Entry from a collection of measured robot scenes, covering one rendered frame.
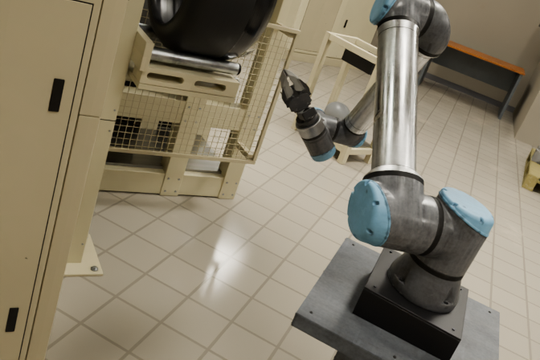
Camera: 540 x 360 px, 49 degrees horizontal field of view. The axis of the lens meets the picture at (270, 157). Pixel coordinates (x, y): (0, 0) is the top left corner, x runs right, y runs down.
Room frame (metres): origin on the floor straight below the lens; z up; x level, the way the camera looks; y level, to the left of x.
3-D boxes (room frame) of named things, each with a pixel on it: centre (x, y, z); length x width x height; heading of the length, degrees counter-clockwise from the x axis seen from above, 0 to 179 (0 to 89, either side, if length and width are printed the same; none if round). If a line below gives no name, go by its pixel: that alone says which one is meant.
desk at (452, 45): (8.23, -2.20, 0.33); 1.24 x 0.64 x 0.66; 75
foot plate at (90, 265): (1.90, 0.64, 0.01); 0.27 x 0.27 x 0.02; 34
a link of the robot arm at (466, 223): (1.36, -0.49, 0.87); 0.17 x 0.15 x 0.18; 107
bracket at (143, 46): (1.96, 0.59, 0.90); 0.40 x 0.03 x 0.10; 34
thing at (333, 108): (4.33, -0.41, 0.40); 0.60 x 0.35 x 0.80; 45
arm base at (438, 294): (1.37, -0.49, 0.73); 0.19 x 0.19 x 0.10
